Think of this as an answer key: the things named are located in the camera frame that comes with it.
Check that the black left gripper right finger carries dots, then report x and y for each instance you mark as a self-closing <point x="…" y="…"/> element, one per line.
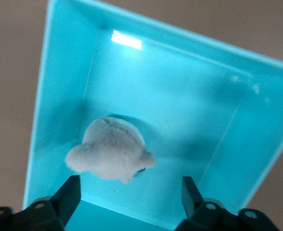
<point x="211" y="216"/>

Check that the large grey plush toy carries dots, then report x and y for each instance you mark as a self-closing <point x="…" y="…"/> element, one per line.
<point x="110" y="149"/>

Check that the blue plastic box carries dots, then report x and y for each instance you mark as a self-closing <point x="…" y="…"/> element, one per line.
<point x="170" y="96"/>

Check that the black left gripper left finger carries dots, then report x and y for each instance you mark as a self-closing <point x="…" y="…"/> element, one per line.
<point x="47" y="214"/>

